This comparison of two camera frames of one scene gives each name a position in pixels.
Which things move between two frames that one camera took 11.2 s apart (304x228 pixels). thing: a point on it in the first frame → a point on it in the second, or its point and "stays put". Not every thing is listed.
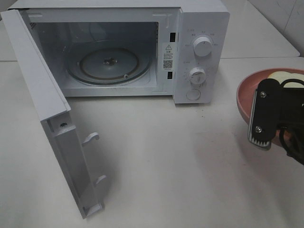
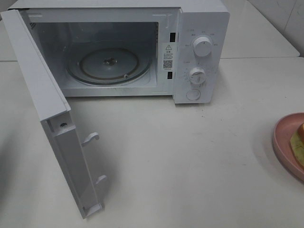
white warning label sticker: x=168 y=56 stays put
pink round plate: x=246 y=90 → x=284 y=131
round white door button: x=193 y=94 stays put
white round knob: x=197 y=75 stays put
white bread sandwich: x=282 y=76 → x=297 y=142
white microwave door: x=52 y=107 stays put
